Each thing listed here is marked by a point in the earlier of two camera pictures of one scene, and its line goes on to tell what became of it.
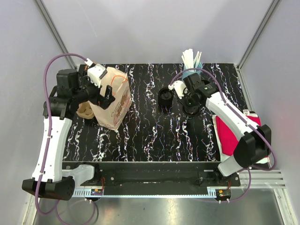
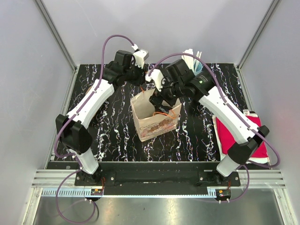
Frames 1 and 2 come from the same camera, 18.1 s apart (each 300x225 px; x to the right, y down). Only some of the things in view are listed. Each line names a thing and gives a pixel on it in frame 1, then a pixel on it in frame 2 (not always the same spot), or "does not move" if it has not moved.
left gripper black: [103, 101] to [141, 75]
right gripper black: [183, 102] to [158, 96]
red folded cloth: [228, 135] does not move
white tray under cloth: [266, 161] does not move
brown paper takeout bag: [112, 116] to [149, 122]
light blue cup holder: [196, 65] does not move
